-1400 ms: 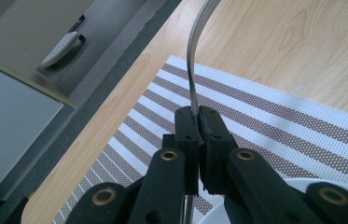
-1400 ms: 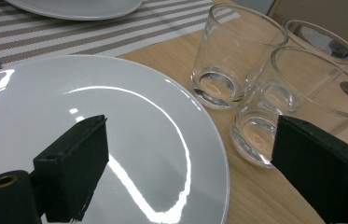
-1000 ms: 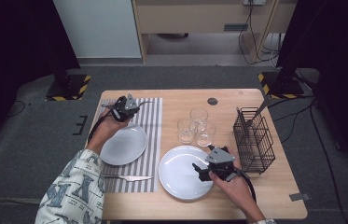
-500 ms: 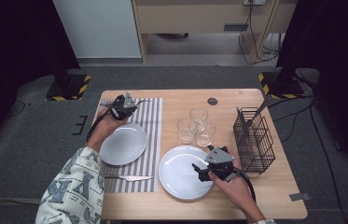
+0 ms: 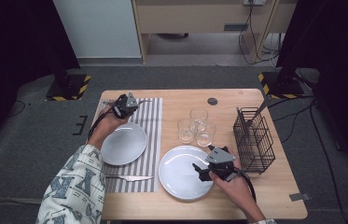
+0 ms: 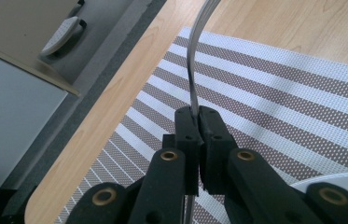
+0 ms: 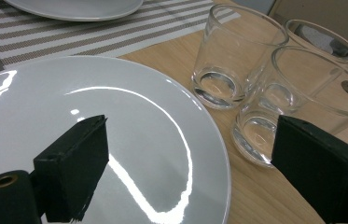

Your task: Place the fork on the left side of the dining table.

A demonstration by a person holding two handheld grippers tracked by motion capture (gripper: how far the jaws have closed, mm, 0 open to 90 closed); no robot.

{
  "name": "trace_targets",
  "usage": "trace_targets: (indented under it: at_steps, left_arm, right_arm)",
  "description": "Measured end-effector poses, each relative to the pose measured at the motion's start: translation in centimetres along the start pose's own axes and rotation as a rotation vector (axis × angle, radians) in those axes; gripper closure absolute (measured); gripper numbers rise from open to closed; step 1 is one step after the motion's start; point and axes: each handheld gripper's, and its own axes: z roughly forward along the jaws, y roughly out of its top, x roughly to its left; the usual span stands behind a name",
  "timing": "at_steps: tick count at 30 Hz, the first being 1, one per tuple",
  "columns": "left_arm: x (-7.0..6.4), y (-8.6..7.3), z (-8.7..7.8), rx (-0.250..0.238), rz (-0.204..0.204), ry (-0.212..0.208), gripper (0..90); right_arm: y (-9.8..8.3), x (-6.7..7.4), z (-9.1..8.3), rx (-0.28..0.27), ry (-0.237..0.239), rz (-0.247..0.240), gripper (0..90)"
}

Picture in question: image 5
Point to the round grey table grommet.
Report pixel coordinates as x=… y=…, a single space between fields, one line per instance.
x=212 y=101

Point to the striped woven placemat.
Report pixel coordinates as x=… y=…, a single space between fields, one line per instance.
x=153 y=149

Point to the black curtain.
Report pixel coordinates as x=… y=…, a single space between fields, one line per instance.
x=13 y=46
x=333 y=46

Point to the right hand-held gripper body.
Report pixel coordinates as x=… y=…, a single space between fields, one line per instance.
x=221 y=163

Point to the clear drinking glass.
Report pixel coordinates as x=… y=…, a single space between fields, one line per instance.
x=206 y=138
x=186 y=133
x=198 y=113

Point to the white round plate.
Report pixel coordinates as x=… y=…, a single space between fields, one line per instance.
x=178 y=174
x=128 y=143

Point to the white panel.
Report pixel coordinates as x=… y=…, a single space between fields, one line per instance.
x=97 y=28

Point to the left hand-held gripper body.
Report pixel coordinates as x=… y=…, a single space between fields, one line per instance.
x=125 y=107

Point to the person's left hand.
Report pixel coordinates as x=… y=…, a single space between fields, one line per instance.
x=106 y=130

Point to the grey tape piece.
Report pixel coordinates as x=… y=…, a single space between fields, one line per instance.
x=299 y=197

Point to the light wooden desk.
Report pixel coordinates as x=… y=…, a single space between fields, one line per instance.
x=193 y=18

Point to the person's right hand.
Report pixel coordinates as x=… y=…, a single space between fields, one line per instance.
x=235 y=193

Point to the metal cutlery piece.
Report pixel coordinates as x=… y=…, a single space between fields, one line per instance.
x=263 y=105

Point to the black striped stand base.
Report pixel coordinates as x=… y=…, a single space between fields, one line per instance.
x=69 y=88
x=282 y=87

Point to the silver table knife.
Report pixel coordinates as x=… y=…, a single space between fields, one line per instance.
x=131 y=178

